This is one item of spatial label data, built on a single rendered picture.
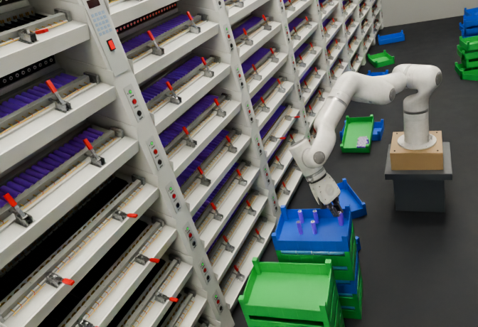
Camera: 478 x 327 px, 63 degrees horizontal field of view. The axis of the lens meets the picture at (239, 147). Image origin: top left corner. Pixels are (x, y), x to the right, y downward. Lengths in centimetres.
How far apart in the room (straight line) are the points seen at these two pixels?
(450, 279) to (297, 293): 82
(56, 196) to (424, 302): 153
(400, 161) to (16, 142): 177
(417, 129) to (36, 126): 174
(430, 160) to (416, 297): 68
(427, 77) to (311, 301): 117
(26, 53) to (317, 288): 117
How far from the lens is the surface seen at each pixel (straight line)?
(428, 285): 203
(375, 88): 170
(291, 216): 180
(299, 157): 151
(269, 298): 151
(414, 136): 220
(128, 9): 137
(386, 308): 194
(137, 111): 133
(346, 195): 254
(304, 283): 153
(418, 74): 206
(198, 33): 167
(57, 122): 114
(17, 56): 110
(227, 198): 188
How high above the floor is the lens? 153
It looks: 27 degrees down
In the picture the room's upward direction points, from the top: 17 degrees counter-clockwise
